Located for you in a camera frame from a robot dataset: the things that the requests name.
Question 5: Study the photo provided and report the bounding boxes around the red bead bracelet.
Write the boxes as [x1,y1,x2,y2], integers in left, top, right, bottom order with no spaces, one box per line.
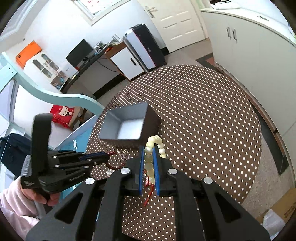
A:
[105,150,130,171]

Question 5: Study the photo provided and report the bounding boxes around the red cord bracelet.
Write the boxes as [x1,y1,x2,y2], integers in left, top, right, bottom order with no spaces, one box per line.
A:
[142,180,156,207]

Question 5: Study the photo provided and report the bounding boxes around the cream bead bracelet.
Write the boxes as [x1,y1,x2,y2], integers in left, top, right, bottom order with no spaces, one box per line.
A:
[143,135,167,186]

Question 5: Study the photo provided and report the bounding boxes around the pink sleeve forearm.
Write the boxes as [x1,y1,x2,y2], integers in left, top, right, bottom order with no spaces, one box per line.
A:
[1,177,39,240]

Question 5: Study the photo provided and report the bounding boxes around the grey square jewelry box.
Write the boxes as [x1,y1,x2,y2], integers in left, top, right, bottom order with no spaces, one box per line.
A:
[98,102,161,149]

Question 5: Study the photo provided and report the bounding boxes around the left hand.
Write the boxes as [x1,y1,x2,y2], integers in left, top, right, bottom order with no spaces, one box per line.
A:
[19,185,60,207]

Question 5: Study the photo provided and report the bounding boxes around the teal candy pattern bedspread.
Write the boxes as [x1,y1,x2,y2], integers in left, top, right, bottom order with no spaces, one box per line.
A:
[57,128,92,201]

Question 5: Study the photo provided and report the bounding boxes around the red cartoon bag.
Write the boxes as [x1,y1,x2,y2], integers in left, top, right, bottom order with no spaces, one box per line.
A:
[50,105,75,128]

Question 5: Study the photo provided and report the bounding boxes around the brown polka dot tablecloth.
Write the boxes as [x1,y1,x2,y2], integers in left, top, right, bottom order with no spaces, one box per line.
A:
[86,64,263,241]

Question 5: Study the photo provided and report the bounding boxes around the dark curved desk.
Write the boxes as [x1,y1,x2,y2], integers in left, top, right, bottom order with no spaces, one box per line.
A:
[61,41,125,99]

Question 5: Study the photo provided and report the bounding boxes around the white small drawer cabinet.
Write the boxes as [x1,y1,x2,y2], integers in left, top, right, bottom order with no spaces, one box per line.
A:
[111,48,144,80]

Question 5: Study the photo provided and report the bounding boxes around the white glass display cabinet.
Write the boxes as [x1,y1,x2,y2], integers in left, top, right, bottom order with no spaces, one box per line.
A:
[23,51,69,92]

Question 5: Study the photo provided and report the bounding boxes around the black computer monitor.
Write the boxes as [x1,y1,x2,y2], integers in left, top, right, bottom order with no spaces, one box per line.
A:
[66,39,94,67]

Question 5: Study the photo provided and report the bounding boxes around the cardboard box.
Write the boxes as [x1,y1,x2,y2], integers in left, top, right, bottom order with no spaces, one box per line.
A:
[257,188,295,235]

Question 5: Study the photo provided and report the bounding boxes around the orange box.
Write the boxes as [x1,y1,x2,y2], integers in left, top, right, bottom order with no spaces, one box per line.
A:
[16,41,42,69]

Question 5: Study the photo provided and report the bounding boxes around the black white air purifier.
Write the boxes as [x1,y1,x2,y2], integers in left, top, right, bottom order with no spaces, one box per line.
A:
[124,24,167,72]

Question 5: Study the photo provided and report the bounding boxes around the white panel door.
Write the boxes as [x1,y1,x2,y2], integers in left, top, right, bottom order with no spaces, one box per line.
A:
[139,0,205,53]

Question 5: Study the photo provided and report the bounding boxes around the light blue bed frame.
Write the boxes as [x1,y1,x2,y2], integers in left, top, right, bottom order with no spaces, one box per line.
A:
[1,52,104,115]

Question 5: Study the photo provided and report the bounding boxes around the white cabinet with handles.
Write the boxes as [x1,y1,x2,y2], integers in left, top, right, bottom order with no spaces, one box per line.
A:
[200,6,296,149]

